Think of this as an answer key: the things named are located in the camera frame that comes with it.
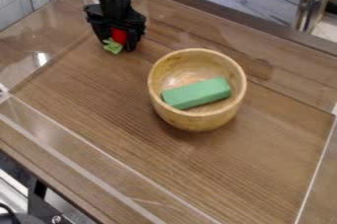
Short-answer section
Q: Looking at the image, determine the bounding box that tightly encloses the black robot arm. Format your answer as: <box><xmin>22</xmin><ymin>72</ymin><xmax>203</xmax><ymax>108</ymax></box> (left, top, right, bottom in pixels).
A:
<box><xmin>85</xmin><ymin>0</ymin><xmax>147</xmax><ymax>51</ymax></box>

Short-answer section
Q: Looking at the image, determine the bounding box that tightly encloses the clear acrylic tray wall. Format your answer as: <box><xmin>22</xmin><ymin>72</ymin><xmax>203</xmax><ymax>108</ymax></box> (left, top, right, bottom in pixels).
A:
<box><xmin>0</xmin><ymin>85</ymin><xmax>220</xmax><ymax>224</ymax></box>

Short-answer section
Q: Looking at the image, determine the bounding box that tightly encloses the green rectangular block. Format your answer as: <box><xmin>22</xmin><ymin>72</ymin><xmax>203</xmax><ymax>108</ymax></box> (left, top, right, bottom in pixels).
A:
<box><xmin>162</xmin><ymin>77</ymin><xmax>232</xmax><ymax>111</ymax></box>

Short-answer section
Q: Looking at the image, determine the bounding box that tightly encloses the red plush fruit green leaf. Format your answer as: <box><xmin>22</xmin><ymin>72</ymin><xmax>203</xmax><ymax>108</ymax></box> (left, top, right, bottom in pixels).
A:
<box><xmin>103</xmin><ymin>28</ymin><xmax>129</xmax><ymax>55</ymax></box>

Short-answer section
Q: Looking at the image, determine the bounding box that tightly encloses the black cable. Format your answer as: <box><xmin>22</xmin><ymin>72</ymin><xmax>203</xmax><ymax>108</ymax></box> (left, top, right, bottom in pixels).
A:
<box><xmin>0</xmin><ymin>202</ymin><xmax>22</xmax><ymax>224</ymax></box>

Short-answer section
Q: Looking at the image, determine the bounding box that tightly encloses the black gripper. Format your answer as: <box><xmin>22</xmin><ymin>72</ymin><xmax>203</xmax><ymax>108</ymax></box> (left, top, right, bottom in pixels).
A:
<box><xmin>85</xmin><ymin>4</ymin><xmax>147</xmax><ymax>51</ymax></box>

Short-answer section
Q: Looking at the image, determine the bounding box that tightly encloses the wooden bowl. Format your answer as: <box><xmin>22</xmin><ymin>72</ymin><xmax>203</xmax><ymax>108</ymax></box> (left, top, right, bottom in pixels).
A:
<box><xmin>148</xmin><ymin>48</ymin><xmax>248</xmax><ymax>131</ymax></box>

